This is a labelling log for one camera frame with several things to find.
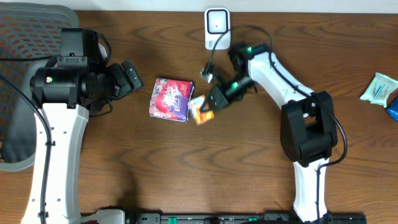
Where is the small orange box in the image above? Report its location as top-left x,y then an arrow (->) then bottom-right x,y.
188,95 -> 214,126

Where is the red purple snack packet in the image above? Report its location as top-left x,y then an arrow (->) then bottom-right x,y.
149,78 -> 194,123

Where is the teal snack packet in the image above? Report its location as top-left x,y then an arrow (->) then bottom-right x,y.
360,72 -> 397,108

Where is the blue cookie packet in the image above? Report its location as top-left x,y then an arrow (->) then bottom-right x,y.
386,97 -> 398,123

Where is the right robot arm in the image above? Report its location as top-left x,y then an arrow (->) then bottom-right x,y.
200,42 -> 337,222

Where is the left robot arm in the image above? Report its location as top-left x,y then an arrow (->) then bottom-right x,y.
22,28 -> 144,223

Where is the grey plastic mesh basket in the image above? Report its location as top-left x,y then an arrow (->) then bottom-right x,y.
1,2 -> 79,172

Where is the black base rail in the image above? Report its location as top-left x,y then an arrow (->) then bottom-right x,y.
80,208 -> 368,224

